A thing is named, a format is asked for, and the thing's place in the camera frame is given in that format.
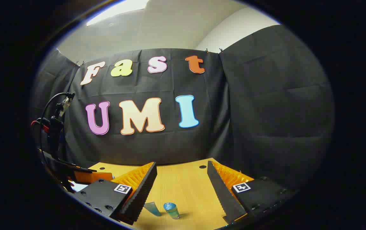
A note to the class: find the white blue skin care tube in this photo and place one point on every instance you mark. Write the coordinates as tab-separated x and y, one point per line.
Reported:
153	208

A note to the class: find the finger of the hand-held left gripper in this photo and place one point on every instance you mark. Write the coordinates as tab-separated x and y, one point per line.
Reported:
87	176

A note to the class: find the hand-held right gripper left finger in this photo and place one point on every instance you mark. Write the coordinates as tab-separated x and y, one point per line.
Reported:
143	195

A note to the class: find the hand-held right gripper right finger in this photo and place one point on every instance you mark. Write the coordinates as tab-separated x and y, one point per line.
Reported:
222	195

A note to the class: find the ceiling light panel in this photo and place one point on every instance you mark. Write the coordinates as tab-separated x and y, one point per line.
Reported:
119	9

